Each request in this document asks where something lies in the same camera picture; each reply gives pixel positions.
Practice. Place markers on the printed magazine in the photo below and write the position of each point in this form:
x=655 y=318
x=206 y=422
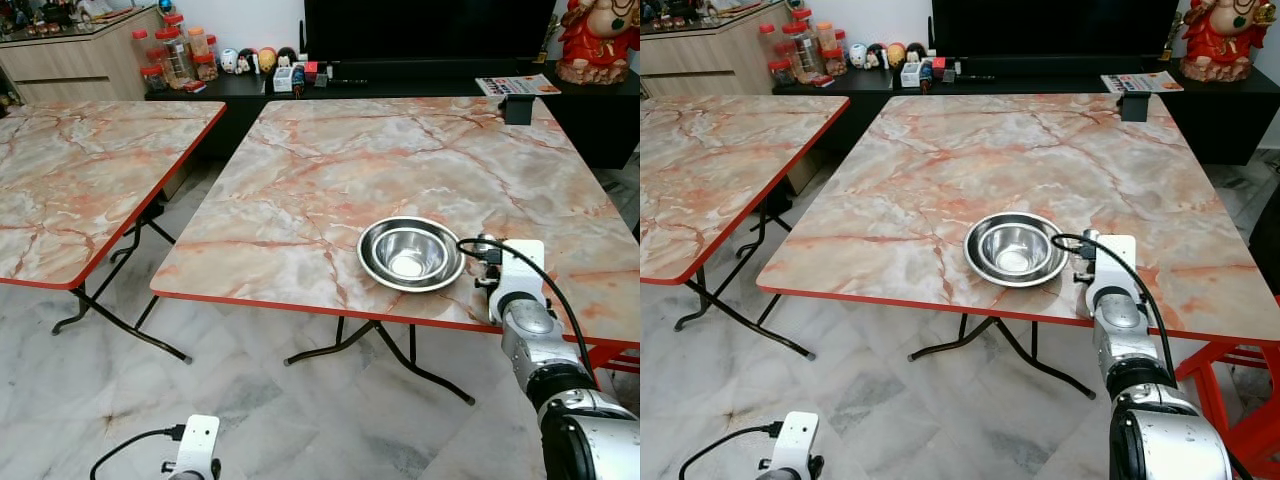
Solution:
x=515 y=85
x=1140 y=82

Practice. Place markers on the large red-lidded plastic jar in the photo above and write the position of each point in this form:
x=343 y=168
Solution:
x=177 y=50
x=804 y=45

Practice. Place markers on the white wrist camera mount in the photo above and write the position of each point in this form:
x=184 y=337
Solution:
x=520 y=270
x=198 y=442
x=1115 y=265
x=797 y=438

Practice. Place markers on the black white box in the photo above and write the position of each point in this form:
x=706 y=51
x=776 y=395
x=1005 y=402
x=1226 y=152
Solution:
x=915 y=75
x=287 y=80

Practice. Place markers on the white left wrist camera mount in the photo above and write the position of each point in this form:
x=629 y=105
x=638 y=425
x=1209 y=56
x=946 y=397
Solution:
x=198 y=442
x=797 y=438

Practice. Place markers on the red buddha statue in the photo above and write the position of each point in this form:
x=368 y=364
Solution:
x=1222 y=40
x=597 y=45

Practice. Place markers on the yellow round plush toy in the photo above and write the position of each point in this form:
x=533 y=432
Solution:
x=267 y=59
x=896 y=54

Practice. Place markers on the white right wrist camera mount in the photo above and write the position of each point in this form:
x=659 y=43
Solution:
x=1115 y=265
x=520 y=270

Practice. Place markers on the orange-lidded plastic jar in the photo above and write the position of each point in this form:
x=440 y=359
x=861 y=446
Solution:
x=202 y=52
x=830 y=48

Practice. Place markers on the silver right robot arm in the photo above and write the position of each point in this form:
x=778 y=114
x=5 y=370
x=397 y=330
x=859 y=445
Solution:
x=1150 y=400
x=560 y=390

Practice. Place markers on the black white round plush toy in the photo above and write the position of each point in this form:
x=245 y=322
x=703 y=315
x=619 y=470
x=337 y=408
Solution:
x=876 y=56
x=247 y=61

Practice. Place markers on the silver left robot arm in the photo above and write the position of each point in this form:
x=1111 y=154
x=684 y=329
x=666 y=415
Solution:
x=192 y=476
x=790 y=475

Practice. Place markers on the red metal stool frame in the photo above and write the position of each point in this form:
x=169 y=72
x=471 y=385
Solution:
x=1225 y=400
x=612 y=355

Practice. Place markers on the light wooden cabinet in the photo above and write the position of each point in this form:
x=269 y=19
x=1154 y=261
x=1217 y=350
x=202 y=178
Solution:
x=70 y=65
x=700 y=60

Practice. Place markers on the small black box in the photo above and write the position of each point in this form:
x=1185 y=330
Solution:
x=1135 y=108
x=520 y=111

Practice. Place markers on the stainless steel bowl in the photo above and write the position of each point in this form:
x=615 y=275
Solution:
x=1015 y=250
x=410 y=255

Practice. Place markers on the black television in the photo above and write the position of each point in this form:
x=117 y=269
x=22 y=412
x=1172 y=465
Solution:
x=1055 y=25
x=430 y=28

